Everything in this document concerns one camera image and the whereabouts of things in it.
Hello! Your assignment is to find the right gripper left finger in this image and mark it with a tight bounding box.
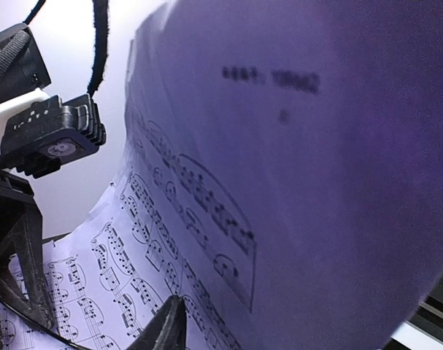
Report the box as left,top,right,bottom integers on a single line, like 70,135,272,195
0,171,55,328

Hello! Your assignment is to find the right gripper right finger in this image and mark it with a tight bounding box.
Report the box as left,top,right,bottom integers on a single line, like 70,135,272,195
128,295,187,350

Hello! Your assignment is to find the lavender sheet music page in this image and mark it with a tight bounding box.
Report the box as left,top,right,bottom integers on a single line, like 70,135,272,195
0,0,443,350

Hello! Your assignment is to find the black music stand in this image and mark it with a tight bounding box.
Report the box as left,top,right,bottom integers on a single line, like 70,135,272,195
385,276,443,349

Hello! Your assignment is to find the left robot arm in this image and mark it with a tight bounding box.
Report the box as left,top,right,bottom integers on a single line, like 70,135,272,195
0,1,109,330

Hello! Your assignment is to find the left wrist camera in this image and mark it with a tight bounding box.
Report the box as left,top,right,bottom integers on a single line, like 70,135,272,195
0,94,107,179

